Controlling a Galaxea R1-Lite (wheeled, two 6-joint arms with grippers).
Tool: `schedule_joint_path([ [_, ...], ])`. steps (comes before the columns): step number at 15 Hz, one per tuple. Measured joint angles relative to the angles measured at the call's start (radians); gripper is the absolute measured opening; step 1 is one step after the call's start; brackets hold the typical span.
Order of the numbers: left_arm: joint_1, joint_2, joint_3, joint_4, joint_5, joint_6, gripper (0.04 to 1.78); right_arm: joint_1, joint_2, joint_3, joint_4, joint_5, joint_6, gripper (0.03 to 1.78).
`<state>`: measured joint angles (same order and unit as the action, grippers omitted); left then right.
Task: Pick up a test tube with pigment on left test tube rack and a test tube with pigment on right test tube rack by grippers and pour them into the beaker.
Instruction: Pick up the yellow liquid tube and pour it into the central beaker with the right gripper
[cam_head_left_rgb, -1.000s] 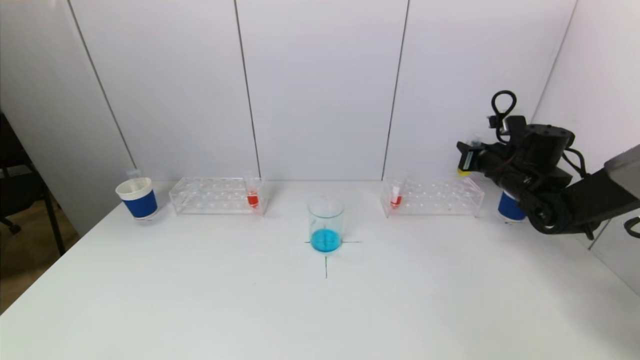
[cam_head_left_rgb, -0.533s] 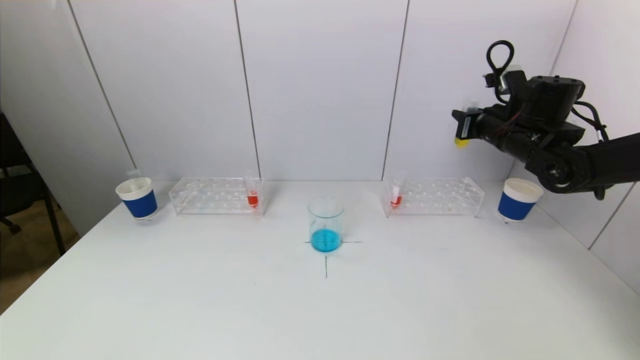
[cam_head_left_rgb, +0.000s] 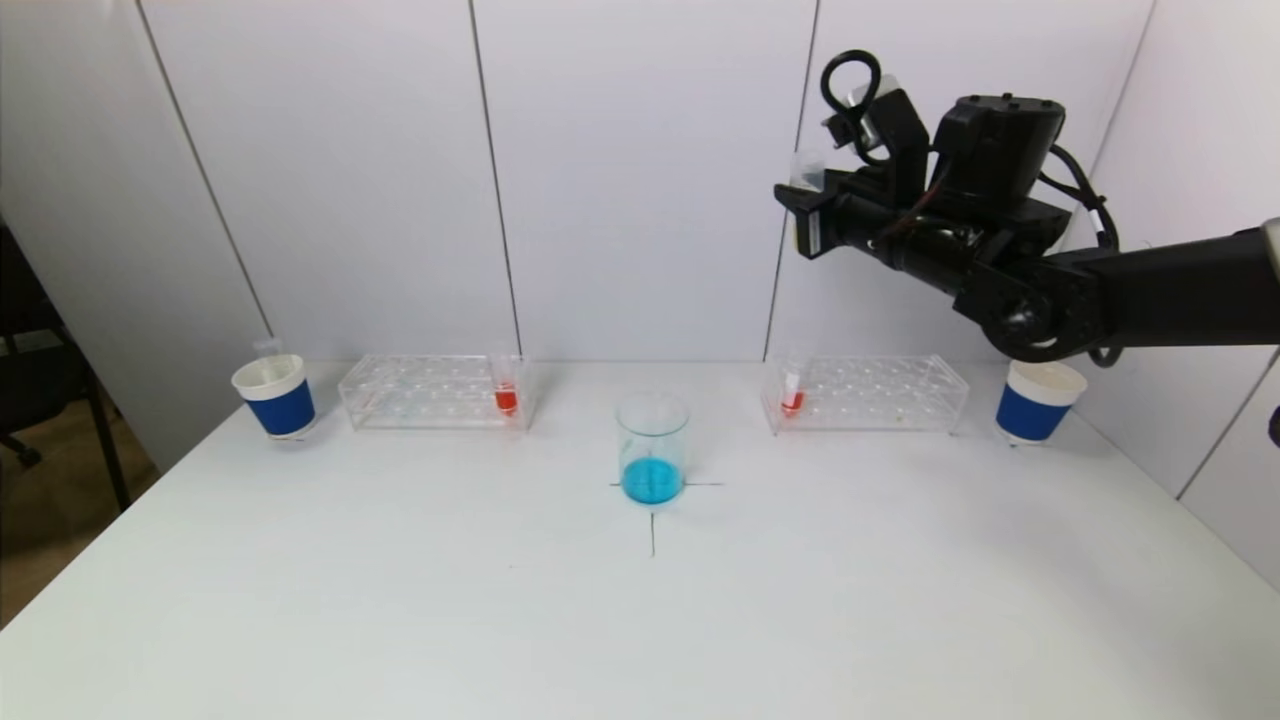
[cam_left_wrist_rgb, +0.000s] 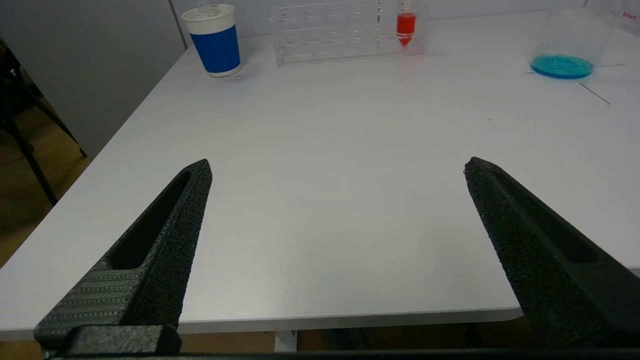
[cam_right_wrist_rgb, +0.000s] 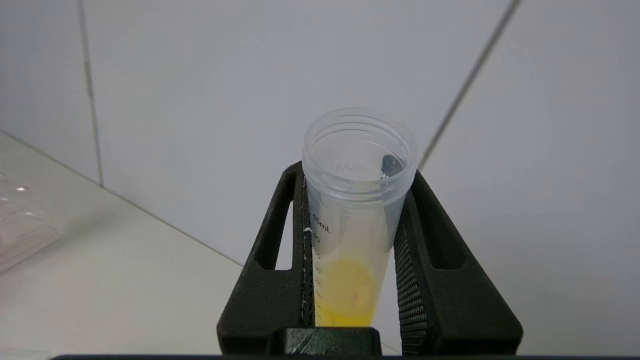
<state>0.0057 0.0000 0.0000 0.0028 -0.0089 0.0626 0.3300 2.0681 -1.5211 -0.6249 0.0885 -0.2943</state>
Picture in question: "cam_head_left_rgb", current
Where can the black office chair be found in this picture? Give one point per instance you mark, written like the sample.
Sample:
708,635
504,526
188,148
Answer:
40,390

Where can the white paper cup blue sleeve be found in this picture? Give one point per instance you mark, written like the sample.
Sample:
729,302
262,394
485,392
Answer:
281,410
1030,415

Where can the clear acrylic test tube rack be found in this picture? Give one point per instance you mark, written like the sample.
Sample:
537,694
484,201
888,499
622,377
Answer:
430,395
870,395

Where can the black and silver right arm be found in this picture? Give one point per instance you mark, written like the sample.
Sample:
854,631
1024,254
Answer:
1150,290

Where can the clear glass beaker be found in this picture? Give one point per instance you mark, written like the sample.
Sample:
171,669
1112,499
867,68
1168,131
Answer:
652,475

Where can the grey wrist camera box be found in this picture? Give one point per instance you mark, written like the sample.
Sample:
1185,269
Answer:
900,125

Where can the test tube with yellow pigment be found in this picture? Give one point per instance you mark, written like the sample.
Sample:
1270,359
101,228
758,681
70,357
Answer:
808,170

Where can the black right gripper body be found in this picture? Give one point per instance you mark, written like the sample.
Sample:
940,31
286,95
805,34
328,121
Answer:
812,232

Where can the test tube with red pigment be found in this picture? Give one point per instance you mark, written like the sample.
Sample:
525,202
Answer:
791,402
506,400

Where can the blue-stained clear test tube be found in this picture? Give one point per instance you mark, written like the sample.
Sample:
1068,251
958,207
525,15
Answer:
267,348

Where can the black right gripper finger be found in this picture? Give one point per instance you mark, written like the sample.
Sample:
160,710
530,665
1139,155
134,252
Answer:
800,197
839,181

